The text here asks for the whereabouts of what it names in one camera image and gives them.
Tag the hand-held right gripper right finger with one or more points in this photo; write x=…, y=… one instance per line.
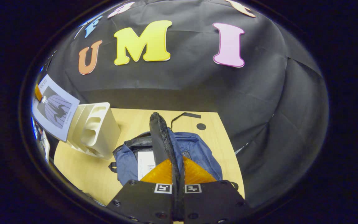
x=210, y=202

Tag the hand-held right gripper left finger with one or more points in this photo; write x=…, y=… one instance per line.
x=144, y=202

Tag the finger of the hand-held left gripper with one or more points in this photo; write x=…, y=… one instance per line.
x=38, y=92

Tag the white cover book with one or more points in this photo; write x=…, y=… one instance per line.
x=146, y=163

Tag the blue schoolbag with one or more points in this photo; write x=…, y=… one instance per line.
x=194, y=149

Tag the cream plastic bookshelf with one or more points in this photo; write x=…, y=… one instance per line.
x=104, y=130

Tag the computer monitor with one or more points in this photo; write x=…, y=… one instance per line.
x=34, y=127

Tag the white desk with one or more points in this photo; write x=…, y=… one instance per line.
x=44, y=146

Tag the black round disc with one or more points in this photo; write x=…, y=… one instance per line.
x=201, y=126

